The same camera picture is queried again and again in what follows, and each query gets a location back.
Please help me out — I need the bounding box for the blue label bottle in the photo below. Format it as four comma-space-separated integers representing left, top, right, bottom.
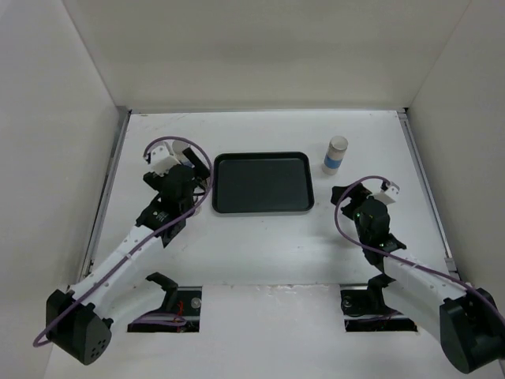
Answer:
172, 141, 194, 167
322, 136, 348, 175

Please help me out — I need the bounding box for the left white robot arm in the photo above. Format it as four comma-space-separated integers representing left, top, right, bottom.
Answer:
33, 138, 213, 366

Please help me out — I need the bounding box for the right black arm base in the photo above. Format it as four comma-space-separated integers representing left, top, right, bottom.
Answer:
340, 274, 398, 317

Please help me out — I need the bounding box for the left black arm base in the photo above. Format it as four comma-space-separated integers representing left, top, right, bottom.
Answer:
146, 272, 203, 318

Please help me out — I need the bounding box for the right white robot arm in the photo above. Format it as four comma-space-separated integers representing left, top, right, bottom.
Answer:
331, 179, 504, 374

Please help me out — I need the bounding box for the black rectangular plastic tray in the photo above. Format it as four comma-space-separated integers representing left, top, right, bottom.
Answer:
212, 152, 315, 214

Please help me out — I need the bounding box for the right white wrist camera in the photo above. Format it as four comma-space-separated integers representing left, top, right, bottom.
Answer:
376, 182, 400, 205

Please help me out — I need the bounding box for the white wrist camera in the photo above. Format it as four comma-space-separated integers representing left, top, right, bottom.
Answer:
144, 142, 180, 176
376, 182, 400, 205

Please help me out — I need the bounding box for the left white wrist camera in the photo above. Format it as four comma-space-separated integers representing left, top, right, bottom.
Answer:
144, 142, 180, 176

